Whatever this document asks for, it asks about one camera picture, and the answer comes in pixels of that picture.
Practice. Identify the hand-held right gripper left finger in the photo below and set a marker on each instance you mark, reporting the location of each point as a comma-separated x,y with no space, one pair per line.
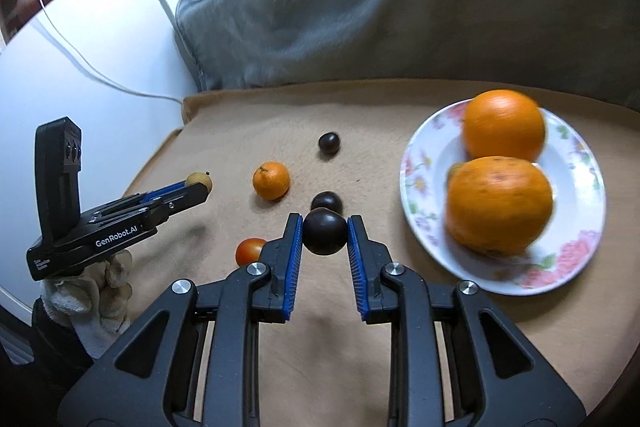
295,267

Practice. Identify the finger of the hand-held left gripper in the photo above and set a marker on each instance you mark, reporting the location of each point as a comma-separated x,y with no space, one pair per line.
167,190
187,199

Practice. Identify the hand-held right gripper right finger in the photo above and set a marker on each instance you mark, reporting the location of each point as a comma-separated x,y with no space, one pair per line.
356,267

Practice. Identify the small green fruit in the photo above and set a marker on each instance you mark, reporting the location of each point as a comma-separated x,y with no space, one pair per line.
199,179

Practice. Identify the dark grape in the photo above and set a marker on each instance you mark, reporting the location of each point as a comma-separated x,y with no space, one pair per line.
325,232
330,142
327,201

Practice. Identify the spotted large orange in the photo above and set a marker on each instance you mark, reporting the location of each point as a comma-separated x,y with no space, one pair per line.
500,204

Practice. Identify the smooth large orange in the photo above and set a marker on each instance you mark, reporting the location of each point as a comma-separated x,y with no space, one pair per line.
502,124

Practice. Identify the white floral plate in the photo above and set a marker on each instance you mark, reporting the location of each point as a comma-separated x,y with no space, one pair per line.
575,207

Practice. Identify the person's left forearm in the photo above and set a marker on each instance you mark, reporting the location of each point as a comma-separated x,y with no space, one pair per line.
50,342

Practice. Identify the person's left hand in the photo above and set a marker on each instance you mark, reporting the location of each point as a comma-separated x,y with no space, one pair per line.
100,302

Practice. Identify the red cherry tomato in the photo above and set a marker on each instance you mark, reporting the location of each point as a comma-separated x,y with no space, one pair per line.
250,251

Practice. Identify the small mandarin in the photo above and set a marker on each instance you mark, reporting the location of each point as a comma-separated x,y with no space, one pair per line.
271,180

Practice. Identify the white cabinet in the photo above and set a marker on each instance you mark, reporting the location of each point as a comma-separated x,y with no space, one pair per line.
75,107

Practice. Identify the grey blanket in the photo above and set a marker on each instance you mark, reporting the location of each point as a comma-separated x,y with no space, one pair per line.
400,7

